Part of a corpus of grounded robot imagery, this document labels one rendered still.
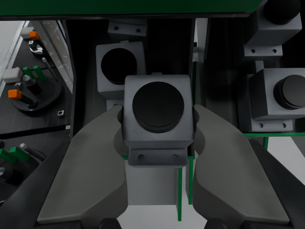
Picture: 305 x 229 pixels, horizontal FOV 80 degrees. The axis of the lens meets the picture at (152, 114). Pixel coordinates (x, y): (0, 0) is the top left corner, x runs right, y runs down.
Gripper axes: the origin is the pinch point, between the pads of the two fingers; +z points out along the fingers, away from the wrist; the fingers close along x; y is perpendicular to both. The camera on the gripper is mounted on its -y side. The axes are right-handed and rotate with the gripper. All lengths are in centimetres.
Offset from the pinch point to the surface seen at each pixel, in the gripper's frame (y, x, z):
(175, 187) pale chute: 24.0, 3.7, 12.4
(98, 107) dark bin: 4.3, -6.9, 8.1
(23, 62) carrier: 10, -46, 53
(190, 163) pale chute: 17.7, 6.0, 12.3
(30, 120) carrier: 20, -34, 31
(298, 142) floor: 91, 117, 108
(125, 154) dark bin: 8.4, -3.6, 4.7
